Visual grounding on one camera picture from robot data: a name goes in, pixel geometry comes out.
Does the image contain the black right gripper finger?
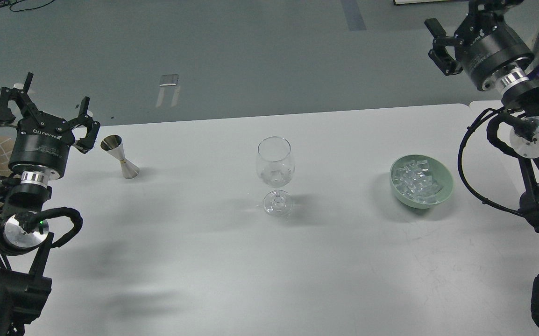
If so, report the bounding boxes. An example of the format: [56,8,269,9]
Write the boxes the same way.
[425,18,462,76]
[466,0,523,35]

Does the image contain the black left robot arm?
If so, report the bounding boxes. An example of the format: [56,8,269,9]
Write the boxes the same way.
[0,73,99,336]

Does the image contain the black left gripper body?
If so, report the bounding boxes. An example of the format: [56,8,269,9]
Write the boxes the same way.
[7,119,75,180]

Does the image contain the clear wine glass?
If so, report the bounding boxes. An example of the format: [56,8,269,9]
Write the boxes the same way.
[256,136,295,217]

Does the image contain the clear ice cubes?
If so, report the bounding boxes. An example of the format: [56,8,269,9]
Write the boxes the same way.
[391,160,443,204]

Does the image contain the metal floor plate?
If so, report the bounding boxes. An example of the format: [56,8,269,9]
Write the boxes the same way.
[159,74,178,87]

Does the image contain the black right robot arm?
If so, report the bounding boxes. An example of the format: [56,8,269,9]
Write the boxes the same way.
[425,0,539,232]

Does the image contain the green bowl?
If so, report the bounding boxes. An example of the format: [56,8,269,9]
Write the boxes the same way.
[389,154,454,209]

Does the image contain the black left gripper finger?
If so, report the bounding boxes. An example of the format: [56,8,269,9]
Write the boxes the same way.
[0,72,48,133]
[64,96,100,154]

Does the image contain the steel double jigger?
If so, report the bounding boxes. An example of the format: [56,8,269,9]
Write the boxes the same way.
[99,134,141,179]

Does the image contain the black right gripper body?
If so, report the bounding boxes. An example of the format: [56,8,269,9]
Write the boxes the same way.
[455,16,534,91]

